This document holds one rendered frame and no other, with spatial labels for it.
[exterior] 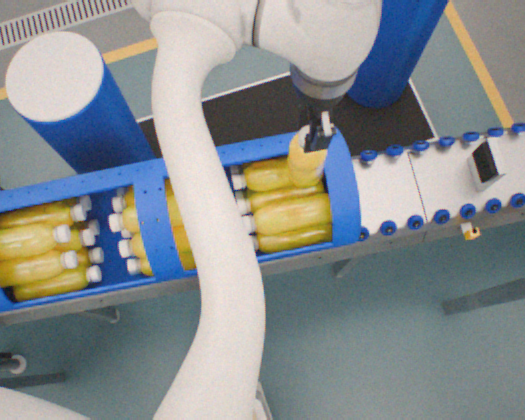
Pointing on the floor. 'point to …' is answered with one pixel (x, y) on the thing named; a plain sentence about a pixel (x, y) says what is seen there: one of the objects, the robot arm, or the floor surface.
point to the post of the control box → (24, 381)
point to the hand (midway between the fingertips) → (310, 130)
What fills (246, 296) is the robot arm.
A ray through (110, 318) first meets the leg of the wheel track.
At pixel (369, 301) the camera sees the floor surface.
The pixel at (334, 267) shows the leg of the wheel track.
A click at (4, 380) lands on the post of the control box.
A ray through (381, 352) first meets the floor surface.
